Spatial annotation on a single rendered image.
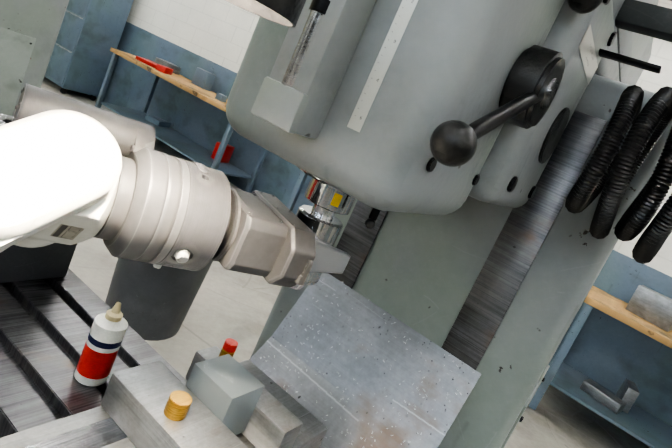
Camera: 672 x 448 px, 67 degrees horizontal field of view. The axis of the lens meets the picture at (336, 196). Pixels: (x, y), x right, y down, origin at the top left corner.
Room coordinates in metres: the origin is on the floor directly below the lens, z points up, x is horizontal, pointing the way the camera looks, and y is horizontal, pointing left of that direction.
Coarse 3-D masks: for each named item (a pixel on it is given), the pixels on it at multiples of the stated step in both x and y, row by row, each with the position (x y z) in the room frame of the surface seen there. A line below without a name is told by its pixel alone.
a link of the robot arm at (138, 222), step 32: (32, 96) 0.35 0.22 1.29; (64, 96) 0.37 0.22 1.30; (128, 128) 0.39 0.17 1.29; (128, 160) 0.37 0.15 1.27; (160, 160) 0.37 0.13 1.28; (128, 192) 0.35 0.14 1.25; (160, 192) 0.36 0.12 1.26; (64, 224) 0.33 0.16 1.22; (96, 224) 0.33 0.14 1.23; (128, 224) 0.35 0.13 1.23; (160, 224) 0.35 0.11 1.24; (128, 256) 0.36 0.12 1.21
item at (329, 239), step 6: (312, 228) 0.46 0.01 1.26; (318, 234) 0.46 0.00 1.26; (324, 234) 0.46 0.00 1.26; (330, 234) 0.47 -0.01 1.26; (318, 240) 0.46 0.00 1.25; (324, 240) 0.46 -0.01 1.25; (330, 240) 0.47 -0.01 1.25; (336, 240) 0.48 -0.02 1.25; (312, 276) 0.47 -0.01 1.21; (318, 276) 0.48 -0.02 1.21; (306, 282) 0.47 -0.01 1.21; (312, 282) 0.47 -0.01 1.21
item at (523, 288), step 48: (576, 144) 0.75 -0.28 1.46; (384, 240) 0.85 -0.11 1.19; (432, 240) 0.81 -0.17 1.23; (480, 240) 0.78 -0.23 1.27; (528, 240) 0.74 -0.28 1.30; (576, 240) 0.72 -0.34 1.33; (288, 288) 0.91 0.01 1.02; (384, 288) 0.83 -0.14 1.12; (432, 288) 0.79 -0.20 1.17; (480, 288) 0.76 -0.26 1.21; (528, 288) 0.73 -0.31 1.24; (576, 288) 0.71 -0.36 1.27; (432, 336) 0.78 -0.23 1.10; (480, 336) 0.74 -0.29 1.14; (528, 336) 0.72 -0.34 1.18; (480, 384) 0.73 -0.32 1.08; (528, 384) 0.71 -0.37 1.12; (480, 432) 0.72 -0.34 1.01
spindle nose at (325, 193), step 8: (312, 184) 0.47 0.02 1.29; (320, 184) 0.46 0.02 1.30; (312, 192) 0.47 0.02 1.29; (320, 192) 0.46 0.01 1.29; (328, 192) 0.46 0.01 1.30; (336, 192) 0.46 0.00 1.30; (312, 200) 0.46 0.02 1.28; (320, 200) 0.46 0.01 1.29; (328, 200) 0.46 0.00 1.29; (344, 200) 0.47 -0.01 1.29; (352, 200) 0.47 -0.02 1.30; (328, 208) 0.46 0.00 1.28; (336, 208) 0.46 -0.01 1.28; (344, 208) 0.47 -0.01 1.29
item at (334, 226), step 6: (300, 210) 0.47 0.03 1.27; (306, 210) 0.47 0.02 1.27; (300, 216) 0.47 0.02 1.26; (306, 216) 0.46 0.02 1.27; (312, 216) 0.46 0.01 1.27; (318, 216) 0.47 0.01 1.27; (306, 222) 0.46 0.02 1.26; (312, 222) 0.46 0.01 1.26; (318, 222) 0.46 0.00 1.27; (324, 222) 0.46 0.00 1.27; (330, 222) 0.47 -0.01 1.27; (336, 222) 0.48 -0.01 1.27; (318, 228) 0.46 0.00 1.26; (324, 228) 0.46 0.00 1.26; (330, 228) 0.46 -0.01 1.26; (336, 228) 0.47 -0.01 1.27; (336, 234) 0.47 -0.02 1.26
